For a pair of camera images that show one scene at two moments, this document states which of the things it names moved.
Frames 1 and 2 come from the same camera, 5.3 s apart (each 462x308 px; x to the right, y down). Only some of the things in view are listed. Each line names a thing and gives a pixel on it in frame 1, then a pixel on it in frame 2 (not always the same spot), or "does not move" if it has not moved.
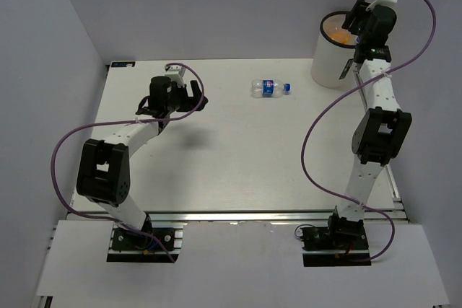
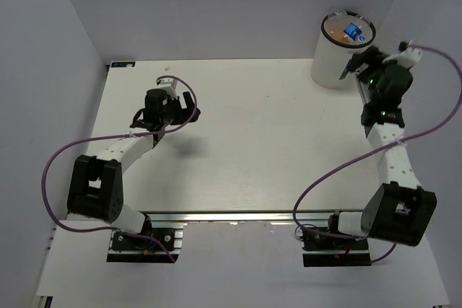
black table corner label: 122,63 does not move
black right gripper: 359,12 → 374,60
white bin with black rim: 333,52 does not move
